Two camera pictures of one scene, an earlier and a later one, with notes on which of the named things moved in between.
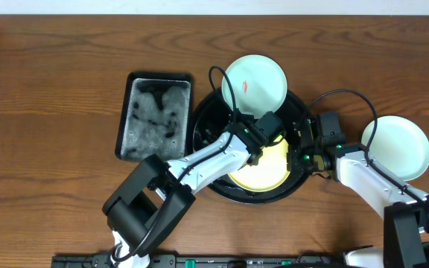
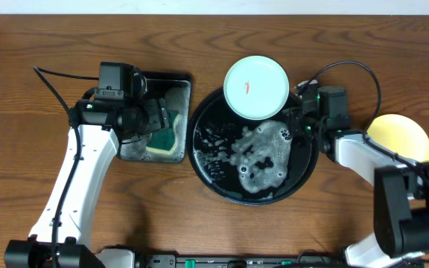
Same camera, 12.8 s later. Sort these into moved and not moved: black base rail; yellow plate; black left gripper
Moved: yellow plate; black left gripper
Not moved: black base rail
